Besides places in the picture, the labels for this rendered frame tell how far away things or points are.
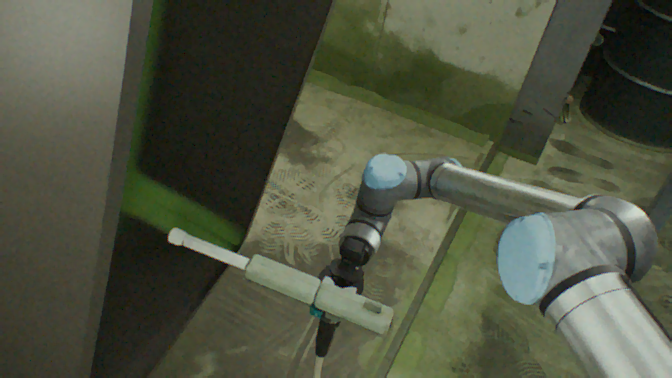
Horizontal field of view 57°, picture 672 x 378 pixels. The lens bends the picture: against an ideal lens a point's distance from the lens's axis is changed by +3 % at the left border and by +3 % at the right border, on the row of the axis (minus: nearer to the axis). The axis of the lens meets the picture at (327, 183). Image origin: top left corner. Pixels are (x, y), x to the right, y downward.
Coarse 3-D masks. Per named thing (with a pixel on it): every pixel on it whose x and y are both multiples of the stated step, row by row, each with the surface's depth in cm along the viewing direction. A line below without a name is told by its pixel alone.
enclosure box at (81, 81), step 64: (0, 0) 42; (64, 0) 40; (128, 0) 39; (192, 0) 107; (256, 0) 103; (320, 0) 99; (0, 64) 46; (64, 64) 44; (128, 64) 42; (192, 64) 115; (256, 64) 110; (0, 128) 50; (64, 128) 47; (128, 128) 47; (192, 128) 124; (256, 128) 118; (0, 192) 55; (64, 192) 52; (128, 192) 139; (192, 192) 134; (256, 192) 127; (0, 256) 61; (64, 256) 57; (128, 256) 127; (192, 256) 132; (0, 320) 68; (64, 320) 63; (128, 320) 117
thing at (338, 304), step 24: (192, 240) 125; (240, 264) 123; (264, 264) 122; (264, 288) 123; (288, 288) 120; (312, 288) 119; (336, 288) 120; (336, 312) 119; (360, 312) 117; (384, 312) 117; (384, 336) 118
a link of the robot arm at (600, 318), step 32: (512, 224) 84; (544, 224) 81; (576, 224) 82; (608, 224) 83; (512, 256) 84; (544, 256) 78; (576, 256) 78; (608, 256) 79; (512, 288) 84; (544, 288) 78; (576, 288) 76; (608, 288) 75; (576, 320) 75; (608, 320) 73; (640, 320) 73; (576, 352) 75; (608, 352) 72; (640, 352) 70
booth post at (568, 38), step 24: (576, 0) 230; (600, 0) 227; (552, 24) 238; (576, 24) 234; (600, 24) 231; (552, 48) 242; (576, 48) 239; (528, 72) 251; (552, 72) 247; (576, 72) 243; (528, 96) 256; (552, 96) 252; (528, 120) 261; (552, 120) 257; (504, 144) 272; (528, 144) 267
